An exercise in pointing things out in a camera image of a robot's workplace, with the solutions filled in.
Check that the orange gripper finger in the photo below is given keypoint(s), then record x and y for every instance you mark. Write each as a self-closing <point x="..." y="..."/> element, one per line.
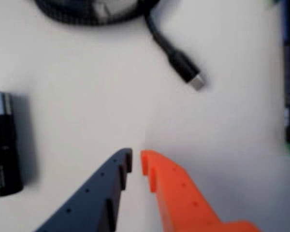
<point x="181" y="198"/>

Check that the black cylindrical battery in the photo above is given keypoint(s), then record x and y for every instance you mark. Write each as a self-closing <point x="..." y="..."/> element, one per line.
<point x="4" y="145"/>

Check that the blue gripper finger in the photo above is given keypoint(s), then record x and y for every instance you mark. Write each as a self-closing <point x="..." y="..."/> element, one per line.
<point x="91" y="198"/>

